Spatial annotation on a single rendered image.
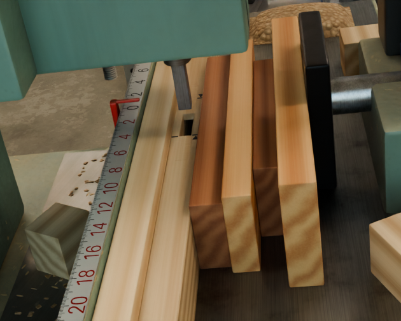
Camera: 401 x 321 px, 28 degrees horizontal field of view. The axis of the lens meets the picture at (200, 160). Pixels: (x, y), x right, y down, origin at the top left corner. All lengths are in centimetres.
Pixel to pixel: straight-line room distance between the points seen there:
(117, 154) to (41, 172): 32
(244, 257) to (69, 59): 17
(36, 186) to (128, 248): 38
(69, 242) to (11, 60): 21
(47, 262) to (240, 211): 26
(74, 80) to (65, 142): 46
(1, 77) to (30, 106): 238
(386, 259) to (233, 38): 16
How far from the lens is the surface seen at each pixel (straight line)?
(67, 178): 80
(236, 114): 53
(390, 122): 49
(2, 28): 48
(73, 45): 51
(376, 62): 57
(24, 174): 83
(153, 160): 50
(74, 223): 65
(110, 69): 60
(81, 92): 288
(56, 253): 65
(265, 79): 58
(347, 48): 66
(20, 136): 269
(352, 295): 46
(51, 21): 50
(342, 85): 54
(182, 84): 54
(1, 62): 48
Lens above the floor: 120
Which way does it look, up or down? 31 degrees down
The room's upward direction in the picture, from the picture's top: 9 degrees counter-clockwise
